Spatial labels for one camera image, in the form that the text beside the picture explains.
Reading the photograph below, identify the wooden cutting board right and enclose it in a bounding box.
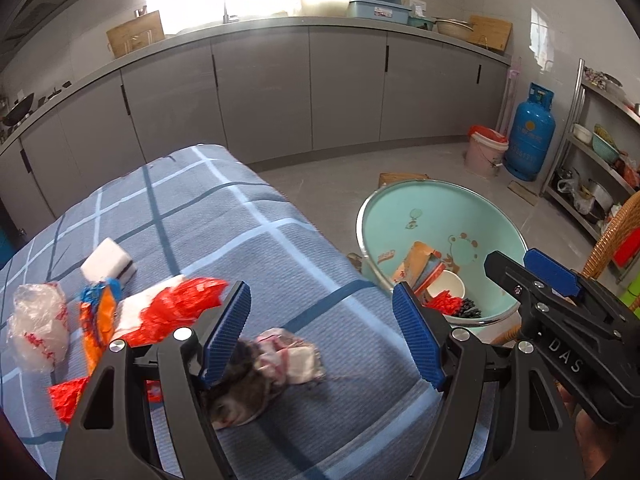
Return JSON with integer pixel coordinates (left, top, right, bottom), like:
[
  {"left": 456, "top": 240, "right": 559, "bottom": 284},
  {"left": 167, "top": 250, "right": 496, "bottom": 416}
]
[{"left": 468, "top": 15, "right": 513, "bottom": 54}]

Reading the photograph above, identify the white plastic container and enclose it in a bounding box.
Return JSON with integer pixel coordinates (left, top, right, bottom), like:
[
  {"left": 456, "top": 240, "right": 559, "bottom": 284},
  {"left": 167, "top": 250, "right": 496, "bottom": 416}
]
[{"left": 293, "top": 0, "right": 352, "bottom": 18}]

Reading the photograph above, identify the wooden cutting board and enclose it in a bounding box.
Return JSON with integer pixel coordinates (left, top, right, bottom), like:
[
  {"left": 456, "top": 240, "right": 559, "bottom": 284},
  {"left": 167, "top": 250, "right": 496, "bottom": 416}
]
[
  {"left": 106, "top": 11, "right": 165, "bottom": 58},
  {"left": 468, "top": 15, "right": 513, "bottom": 54}
]

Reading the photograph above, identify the blue dish rack box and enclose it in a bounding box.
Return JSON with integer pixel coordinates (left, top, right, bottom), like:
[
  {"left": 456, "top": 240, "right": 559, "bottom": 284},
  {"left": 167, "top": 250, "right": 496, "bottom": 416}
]
[{"left": 346, "top": 0, "right": 410, "bottom": 25}]

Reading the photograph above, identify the blue plaid tablecloth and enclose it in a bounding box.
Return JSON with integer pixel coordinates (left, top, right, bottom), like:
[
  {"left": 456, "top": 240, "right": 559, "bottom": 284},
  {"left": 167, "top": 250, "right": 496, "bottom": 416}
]
[{"left": 1, "top": 145, "right": 440, "bottom": 479}]

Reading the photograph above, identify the beige paper tube wrapper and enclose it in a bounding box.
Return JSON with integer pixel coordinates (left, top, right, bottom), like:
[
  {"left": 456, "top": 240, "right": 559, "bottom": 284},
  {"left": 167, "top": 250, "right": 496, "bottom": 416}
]
[{"left": 392, "top": 242, "right": 445, "bottom": 290}]

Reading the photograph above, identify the pink bucket red lid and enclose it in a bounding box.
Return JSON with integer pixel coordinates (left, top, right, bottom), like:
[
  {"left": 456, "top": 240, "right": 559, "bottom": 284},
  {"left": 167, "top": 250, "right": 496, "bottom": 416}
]
[{"left": 464, "top": 125, "right": 509, "bottom": 178}]

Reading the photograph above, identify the wooden cutting board left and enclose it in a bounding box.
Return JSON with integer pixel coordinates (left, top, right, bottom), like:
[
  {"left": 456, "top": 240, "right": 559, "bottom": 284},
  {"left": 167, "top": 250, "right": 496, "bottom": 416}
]
[{"left": 106, "top": 11, "right": 165, "bottom": 58}]

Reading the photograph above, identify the cardboard piece on floor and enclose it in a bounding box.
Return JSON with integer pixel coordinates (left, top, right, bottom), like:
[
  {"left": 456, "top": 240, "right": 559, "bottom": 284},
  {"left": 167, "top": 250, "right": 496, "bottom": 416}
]
[{"left": 378, "top": 172, "right": 430, "bottom": 188}]

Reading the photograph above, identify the beige pot on counter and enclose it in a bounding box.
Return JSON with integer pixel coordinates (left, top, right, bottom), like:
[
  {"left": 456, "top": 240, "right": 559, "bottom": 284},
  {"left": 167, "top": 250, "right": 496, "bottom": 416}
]
[{"left": 435, "top": 18, "right": 474, "bottom": 41}]

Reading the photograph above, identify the orange blue snack wrapper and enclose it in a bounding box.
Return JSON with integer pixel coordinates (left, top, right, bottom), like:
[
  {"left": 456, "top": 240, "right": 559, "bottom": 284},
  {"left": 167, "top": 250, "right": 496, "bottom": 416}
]
[{"left": 79, "top": 278, "right": 122, "bottom": 375}]

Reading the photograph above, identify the mint green enamel basin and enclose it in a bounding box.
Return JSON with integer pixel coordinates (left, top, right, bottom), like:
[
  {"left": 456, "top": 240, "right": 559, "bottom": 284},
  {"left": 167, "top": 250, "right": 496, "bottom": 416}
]
[{"left": 356, "top": 180, "right": 527, "bottom": 328}]

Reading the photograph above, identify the grey kitchen cabinet run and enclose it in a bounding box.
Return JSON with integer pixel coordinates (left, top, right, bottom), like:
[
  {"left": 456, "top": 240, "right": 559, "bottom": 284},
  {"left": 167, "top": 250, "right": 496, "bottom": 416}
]
[{"left": 1, "top": 18, "right": 510, "bottom": 240}]

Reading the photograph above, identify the red plastic bag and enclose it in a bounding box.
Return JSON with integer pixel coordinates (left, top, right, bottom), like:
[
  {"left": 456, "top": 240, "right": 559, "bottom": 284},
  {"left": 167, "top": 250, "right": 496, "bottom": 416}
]
[{"left": 122, "top": 278, "right": 229, "bottom": 347}]

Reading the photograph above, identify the steel storage shelf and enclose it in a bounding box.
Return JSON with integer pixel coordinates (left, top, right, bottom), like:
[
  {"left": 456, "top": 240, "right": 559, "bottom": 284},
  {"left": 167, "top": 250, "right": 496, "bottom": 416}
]
[{"left": 541, "top": 60, "right": 639, "bottom": 242}]

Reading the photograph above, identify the red mesh net bag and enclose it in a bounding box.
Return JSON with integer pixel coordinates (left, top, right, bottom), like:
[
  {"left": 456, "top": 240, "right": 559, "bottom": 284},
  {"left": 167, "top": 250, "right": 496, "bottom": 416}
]
[{"left": 48, "top": 377, "right": 90, "bottom": 425}]

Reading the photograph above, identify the blue gas cylinder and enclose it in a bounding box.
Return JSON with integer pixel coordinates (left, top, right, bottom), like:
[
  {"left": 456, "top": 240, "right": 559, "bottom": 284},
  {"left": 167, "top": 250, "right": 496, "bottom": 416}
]
[{"left": 503, "top": 82, "right": 555, "bottom": 182}]

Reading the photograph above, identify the black wok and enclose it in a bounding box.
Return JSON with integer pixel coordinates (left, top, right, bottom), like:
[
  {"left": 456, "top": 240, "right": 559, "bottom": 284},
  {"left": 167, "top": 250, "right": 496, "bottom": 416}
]
[{"left": 2, "top": 92, "right": 35, "bottom": 127}]

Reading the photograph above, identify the clear white plastic bag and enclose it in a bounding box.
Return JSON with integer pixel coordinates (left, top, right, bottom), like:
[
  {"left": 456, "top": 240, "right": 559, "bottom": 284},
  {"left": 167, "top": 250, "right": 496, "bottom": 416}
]
[{"left": 8, "top": 282, "right": 70, "bottom": 373}]

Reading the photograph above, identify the chrome faucet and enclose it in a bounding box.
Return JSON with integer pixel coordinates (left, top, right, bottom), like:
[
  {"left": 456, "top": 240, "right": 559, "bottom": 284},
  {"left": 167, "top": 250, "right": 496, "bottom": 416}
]
[{"left": 222, "top": 6, "right": 240, "bottom": 24}]

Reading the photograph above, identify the white black sponge block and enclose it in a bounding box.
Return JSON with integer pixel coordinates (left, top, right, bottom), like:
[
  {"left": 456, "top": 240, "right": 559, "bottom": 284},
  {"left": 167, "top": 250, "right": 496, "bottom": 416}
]
[{"left": 80, "top": 237, "right": 137, "bottom": 286}]

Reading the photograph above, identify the checkered rag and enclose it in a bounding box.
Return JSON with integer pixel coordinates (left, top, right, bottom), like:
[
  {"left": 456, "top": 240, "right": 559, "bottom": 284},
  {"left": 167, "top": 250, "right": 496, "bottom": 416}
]
[{"left": 201, "top": 328, "right": 326, "bottom": 430}]

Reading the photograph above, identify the wicker chair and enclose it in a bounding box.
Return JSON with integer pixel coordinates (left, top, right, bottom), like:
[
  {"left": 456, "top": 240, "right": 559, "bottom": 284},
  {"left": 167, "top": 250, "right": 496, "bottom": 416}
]
[{"left": 491, "top": 204, "right": 640, "bottom": 346}]

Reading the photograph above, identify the white paper cup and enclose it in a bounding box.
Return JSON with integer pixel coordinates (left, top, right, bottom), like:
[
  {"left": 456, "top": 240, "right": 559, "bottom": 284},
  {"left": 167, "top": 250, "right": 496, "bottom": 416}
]
[{"left": 426, "top": 270, "right": 466, "bottom": 299}]

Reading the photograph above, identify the white folded paper towel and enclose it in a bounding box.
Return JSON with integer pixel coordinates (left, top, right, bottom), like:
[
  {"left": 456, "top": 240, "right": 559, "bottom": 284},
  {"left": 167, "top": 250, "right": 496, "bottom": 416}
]
[{"left": 112, "top": 274, "right": 186, "bottom": 339}]

